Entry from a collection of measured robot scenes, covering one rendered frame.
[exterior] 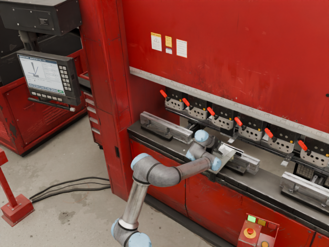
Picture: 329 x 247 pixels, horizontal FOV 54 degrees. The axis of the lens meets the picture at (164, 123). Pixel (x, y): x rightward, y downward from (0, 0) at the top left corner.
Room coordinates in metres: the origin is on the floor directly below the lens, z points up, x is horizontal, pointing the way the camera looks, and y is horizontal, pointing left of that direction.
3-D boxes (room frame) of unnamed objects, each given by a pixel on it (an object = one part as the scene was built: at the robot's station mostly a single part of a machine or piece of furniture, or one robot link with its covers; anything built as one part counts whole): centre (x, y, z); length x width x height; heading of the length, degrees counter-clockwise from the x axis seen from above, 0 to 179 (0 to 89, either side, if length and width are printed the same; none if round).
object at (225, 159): (1.63, -0.33, 1.00); 0.26 x 0.18 x 0.01; 140
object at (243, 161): (1.71, -0.47, 0.92); 0.39 x 0.06 x 0.10; 50
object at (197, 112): (1.89, -0.25, 1.26); 0.15 x 0.09 x 0.17; 50
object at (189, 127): (2.33, -0.33, 0.81); 0.64 x 0.08 x 0.14; 140
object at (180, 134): (2.10, -0.01, 0.92); 0.50 x 0.06 x 0.10; 50
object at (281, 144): (1.51, -0.71, 1.26); 0.15 x 0.09 x 0.17; 50
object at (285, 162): (1.61, -0.84, 1.01); 0.26 x 0.12 x 0.05; 140
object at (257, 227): (1.16, -0.53, 0.75); 0.20 x 0.16 x 0.18; 61
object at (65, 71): (2.13, 0.80, 1.42); 0.45 x 0.12 x 0.36; 64
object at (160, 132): (2.09, 0.07, 0.89); 0.30 x 0.05 x 0.03; 50
